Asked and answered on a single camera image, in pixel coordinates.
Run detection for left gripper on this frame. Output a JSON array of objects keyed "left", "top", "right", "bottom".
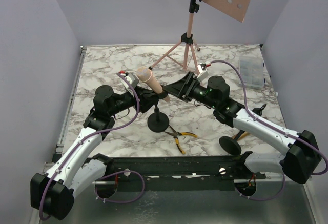
[{"left": 109, "top": 85, "right": 159, "bottom": 116}]

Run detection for pink toy microphone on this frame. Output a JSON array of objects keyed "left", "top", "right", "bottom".
[{"left": 136, "top": 66, "right": 170, "bottom": 102}]

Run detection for black mic stand front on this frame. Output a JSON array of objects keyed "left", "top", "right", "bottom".
[{"left": 218, "top": 103, "right": 267, "bottom": 156}]

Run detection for gold toy microphone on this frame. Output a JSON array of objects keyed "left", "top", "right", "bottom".
[{"left": 235, "top": 131, "right": 249, "bottom": 141}]

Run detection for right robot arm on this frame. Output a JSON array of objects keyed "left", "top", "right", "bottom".
[{"left": 163, "top": 72, "right": 322, "bottom": 184}]

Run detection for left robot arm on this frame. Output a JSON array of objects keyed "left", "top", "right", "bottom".
[{"left": 30, "top": 85, "right": 159, "bottom": 221}]

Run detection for clear plastic parts box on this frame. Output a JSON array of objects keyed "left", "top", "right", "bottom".
[{"left": 238, "top": 56, "right": 264, "bottom": 89}]

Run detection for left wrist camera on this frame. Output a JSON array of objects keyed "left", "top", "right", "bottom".
[{"left": 118, "top": 71, "right": 139, "bottom": 94}]

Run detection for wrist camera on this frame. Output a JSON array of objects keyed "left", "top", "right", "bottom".
[
  {"left": 118, "top": 71, "right": 139, "bottom": 94},
  {"left": 197, "top": 61, "right": 211, "bottom": 82}
]

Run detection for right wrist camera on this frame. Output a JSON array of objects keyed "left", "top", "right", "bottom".
[{"left": 197, "top": 61, "right": 211, "bottom": 82}]

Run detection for yellow handled pliers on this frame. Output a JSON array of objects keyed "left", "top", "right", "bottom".
[{"left": 163, "top": 125, "right": 198, "bottom": 155}]

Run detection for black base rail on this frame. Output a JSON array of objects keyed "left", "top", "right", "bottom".
[{"left": 84, "top": 154, "right": 267, "bottom": 193}]

